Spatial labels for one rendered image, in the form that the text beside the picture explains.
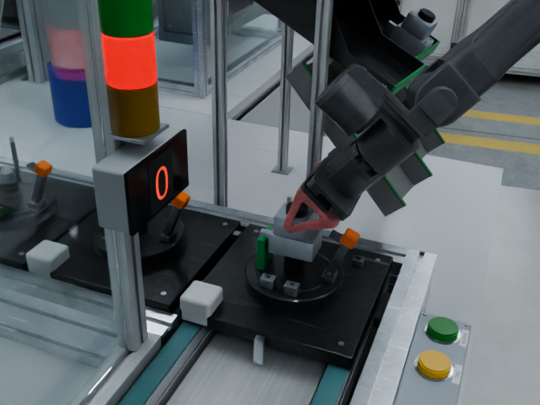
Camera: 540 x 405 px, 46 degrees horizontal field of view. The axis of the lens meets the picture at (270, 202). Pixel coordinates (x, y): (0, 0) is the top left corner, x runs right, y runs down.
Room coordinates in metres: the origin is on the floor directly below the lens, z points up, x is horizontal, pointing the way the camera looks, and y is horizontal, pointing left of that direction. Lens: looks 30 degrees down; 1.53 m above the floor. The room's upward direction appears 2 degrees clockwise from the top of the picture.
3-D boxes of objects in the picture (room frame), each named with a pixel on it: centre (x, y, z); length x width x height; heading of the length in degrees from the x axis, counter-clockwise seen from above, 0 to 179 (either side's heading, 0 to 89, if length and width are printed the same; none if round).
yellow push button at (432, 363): (0.59, -0.21, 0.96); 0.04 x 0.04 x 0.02
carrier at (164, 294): (0.84, 0.20, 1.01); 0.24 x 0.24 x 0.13; 69
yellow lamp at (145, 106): (0.61, 0.14, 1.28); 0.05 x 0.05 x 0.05
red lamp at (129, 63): (0.61, 0.14, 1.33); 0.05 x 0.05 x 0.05
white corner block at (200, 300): (0.69, 0.09, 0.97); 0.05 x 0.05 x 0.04; 69
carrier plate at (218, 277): (0.75, -0.04, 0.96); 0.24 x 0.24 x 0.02; 69
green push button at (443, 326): (0.66, -0.23, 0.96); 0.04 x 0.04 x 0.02
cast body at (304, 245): (0.75, -0.03, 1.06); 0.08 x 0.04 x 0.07; 70
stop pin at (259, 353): (0.63, 0.01, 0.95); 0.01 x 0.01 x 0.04; 69
